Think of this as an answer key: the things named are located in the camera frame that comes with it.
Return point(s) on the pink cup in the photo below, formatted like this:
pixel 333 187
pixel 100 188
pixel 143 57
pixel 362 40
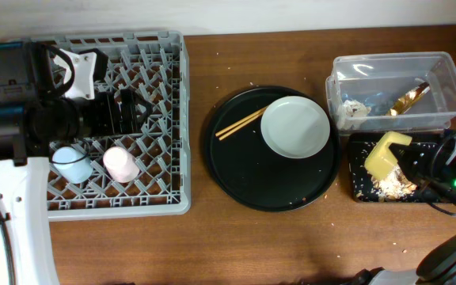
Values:
pixel 120 164

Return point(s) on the black rectangular tray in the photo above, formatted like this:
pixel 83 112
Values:
pixel 361 144

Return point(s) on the wooden chopstick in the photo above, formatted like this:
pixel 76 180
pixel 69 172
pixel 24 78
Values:
pixel 240 120
pixel 242 126

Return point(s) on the round black serving tray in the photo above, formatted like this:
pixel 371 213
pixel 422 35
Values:
pixel 246 168

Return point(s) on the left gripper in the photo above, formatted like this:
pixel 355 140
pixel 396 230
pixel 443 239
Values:
pixel 113 126

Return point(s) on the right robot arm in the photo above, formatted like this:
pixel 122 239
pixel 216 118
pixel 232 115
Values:
pixel 438 267

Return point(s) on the yellow bowl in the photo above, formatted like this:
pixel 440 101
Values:
pixel 380 162

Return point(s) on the grey round plate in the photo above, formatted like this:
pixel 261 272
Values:
pixel 295 127

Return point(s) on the white tissue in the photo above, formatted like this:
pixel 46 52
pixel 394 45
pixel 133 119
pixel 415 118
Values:
pixel 351 115

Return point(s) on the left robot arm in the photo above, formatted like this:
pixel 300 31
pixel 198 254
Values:
pixel 48 103

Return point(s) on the food scraps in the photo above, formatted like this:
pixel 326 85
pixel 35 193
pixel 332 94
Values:
pixel 394 188

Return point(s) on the light blue cup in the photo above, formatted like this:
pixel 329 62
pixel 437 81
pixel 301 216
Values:
pixel 72 164

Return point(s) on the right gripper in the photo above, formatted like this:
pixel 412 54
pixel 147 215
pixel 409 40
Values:
pixel 428 166

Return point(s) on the clear plastic waste bin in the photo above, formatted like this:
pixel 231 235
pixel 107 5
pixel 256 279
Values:
pixel 378 80

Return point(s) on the gold snack wrapper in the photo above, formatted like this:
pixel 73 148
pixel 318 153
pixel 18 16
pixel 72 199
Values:
pixel 405 102

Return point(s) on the grey plastic dishwasher rack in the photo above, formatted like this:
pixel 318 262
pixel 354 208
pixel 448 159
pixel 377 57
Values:
pixel 154 65

